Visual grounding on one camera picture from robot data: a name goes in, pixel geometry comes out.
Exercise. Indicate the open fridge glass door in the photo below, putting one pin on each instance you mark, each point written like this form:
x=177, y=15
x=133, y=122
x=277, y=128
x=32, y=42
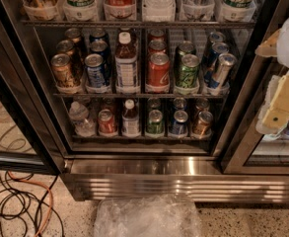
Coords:
x=18, y=96

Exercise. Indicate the blue can shelf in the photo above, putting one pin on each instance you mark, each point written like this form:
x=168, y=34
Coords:
x=178, y=124
x=97, y=71

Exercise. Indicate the red cola can front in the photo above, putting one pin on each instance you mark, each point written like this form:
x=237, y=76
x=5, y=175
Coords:
x=158, y=69

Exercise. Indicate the gold can shelf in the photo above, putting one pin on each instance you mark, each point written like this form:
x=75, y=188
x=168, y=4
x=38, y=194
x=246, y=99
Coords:
x=202, y=123
x=66, y=73

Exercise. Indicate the small water bottle bottom shelf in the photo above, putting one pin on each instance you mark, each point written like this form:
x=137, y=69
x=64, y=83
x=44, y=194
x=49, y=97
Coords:
x=81, y=118

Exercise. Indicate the red can second row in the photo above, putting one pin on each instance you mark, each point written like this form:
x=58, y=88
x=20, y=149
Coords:
x=157, y=45

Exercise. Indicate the gold can front middle shelf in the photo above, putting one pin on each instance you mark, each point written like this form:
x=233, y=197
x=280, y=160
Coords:
x=66, y=73

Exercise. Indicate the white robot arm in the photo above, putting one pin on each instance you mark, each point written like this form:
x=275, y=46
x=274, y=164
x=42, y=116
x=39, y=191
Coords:
x=282, y=46

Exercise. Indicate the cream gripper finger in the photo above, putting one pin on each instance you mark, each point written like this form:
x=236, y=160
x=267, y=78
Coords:
x=274, y=113
x=268, y=47

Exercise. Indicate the blue can front middle shelf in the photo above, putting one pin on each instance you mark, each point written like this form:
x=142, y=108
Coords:
x=97, y=71

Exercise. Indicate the brown tea bottle middle shelf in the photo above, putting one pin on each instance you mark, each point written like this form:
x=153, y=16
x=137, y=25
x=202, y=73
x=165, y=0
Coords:
x=126, y=61

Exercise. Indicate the silver blue slim can front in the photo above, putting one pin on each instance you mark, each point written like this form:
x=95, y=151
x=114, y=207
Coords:
x=223, y=65

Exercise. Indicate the green can front middle shelf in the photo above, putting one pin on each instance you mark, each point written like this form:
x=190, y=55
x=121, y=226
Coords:
x=187, y=71

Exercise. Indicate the brown tea bottle bottom shelf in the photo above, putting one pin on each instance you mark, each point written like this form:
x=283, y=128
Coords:
x=130, y=119

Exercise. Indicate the brown tea bottle shelf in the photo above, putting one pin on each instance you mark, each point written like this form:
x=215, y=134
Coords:
x=130, y=119
x=126, y=61

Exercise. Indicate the crumpled clear plastic bag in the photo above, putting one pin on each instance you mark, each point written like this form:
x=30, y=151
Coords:
x=155, y=216

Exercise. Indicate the green can bottom shelf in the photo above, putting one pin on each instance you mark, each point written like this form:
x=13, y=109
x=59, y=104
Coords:
x=155, y=122

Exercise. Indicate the red can bottom shelf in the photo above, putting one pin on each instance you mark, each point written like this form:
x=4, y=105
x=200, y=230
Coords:
x=106, y=121

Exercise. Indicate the blue can bottom shelf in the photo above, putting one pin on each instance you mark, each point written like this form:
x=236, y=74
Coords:
x=178, y=124

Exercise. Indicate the green can second row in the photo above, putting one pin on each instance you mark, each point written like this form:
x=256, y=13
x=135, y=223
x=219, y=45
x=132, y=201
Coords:
x=184, y=48

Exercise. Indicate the gold can second row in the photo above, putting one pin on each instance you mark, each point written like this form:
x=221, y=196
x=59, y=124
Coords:
x=68, y=46

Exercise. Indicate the blue slim can second row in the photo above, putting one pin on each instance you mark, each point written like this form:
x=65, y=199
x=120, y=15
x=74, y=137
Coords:
x=208, y=66

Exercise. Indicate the clear water bottle top shelf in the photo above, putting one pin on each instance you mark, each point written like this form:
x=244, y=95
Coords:
x=158, y=10

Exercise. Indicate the gold can bottom shelf right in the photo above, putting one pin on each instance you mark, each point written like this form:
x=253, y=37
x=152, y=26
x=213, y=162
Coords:
x=202, y=123

